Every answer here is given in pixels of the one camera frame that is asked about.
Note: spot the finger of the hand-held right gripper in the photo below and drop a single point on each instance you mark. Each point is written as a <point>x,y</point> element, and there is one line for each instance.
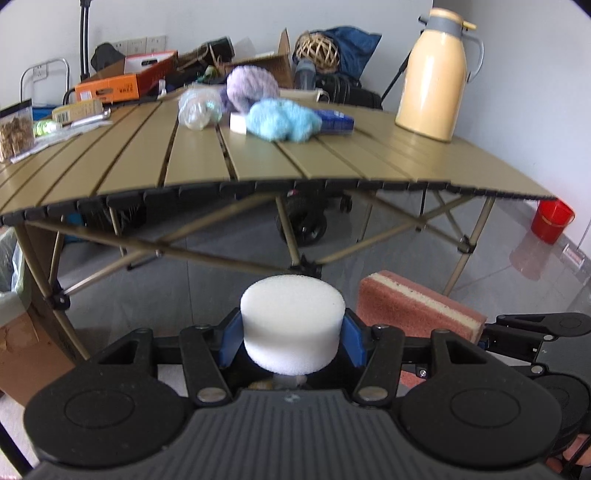
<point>519,346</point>
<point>545,323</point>

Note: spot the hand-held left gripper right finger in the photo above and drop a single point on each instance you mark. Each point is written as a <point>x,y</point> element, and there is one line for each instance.
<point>354,341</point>

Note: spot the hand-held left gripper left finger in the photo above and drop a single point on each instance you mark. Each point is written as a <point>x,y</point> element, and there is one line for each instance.
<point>231,341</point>

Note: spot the white round foam sponge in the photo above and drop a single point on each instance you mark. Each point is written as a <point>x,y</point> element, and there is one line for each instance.
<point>293,318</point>

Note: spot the pink layered sponge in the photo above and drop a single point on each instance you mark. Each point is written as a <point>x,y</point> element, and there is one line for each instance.
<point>415,309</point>

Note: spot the small white block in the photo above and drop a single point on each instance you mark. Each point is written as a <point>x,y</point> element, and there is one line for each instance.
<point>238,123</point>

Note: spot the blue tissue pack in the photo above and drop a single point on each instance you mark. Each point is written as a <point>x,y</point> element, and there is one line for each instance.
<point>336,121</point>

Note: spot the light blue fluffy cloth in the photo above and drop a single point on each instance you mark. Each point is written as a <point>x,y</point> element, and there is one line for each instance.
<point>281,120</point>

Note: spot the clear plastic bag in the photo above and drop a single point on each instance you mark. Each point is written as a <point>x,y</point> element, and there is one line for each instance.
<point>198,108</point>

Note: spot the lilac fluffy cloth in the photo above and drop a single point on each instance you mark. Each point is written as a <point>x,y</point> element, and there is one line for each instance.
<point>254,87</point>

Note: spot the person's right hand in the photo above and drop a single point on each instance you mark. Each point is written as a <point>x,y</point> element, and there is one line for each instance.
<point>579,450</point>

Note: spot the red bucket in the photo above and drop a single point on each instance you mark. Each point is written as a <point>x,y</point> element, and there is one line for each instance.
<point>551,224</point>

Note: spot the tan folding table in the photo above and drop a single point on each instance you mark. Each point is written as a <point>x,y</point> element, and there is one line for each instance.
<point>323,161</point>

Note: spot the cardboard bin box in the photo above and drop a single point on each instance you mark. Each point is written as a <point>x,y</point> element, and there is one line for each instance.
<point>27,360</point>

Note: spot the yellow thermos jug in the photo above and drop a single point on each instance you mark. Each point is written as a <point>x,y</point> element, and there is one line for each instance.
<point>429,83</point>

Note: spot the grey water bottle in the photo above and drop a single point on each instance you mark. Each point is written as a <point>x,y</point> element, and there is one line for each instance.
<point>304,76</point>

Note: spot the brown open cardboard box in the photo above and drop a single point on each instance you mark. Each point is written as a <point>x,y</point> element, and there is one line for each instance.
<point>270,69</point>

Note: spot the yellow carton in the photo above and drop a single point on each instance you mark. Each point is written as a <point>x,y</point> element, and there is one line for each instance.
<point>76,110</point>

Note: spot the orange cardboard box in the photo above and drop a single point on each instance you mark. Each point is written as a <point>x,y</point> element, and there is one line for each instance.
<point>111,87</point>

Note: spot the green and white wrapper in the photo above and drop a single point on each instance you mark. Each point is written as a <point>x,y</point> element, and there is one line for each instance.
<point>46,128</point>

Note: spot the flat white box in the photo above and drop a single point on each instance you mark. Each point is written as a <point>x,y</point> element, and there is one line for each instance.
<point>147,63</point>

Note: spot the rattan ball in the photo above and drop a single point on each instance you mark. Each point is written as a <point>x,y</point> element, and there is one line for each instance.
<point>317,52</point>

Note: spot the dark blue bag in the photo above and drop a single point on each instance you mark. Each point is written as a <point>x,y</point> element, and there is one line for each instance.
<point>358,48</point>

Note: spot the clear snack jar black lid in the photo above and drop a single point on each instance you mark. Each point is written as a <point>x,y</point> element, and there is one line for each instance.
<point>16,134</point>

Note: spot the black camera tripod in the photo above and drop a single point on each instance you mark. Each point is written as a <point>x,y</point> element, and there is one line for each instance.
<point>394,78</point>

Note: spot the wall socket panel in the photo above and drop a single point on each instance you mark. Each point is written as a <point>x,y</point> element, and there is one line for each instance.
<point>138,45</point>

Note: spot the white metal frame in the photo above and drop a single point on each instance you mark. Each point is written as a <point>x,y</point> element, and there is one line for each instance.
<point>46,62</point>

